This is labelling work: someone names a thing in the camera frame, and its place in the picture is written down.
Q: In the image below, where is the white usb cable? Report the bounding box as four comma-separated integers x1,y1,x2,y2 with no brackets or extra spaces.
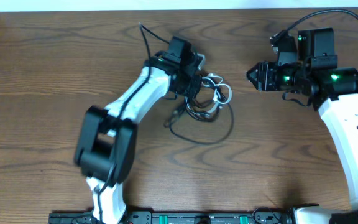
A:
201,73,233,114

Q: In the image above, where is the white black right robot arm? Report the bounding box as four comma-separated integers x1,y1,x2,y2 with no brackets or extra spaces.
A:
246,28,358,223

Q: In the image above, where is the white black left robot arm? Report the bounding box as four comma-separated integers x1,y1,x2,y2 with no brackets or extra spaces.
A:
73,37,205,223

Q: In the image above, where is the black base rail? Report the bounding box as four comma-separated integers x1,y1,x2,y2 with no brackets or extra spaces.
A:
47,207,296,224

